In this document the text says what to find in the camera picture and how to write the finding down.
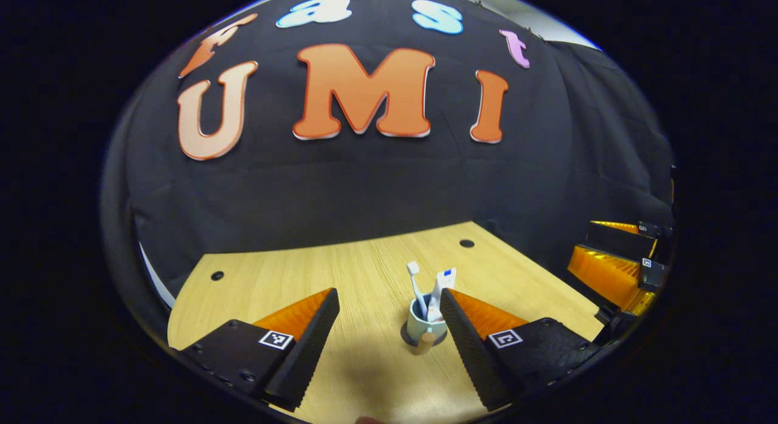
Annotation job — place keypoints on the dark brown round coaster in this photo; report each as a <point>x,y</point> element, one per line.
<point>403,336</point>

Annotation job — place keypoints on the light blue toothbrush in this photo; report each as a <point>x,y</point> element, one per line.
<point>416,287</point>

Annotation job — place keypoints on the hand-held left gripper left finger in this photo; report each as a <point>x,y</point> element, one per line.
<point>307,345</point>

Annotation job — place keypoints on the black backdrop cloth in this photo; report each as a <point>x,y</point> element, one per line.
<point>364,187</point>

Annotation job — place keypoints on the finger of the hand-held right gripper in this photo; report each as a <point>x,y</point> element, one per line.
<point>620,237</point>
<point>608,272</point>

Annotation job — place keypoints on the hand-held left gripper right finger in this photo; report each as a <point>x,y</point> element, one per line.
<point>471,351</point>

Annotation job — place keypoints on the wooden desktop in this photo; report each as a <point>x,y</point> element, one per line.
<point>273,278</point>

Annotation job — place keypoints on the white toothpaste tube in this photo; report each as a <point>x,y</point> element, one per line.
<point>442,290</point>

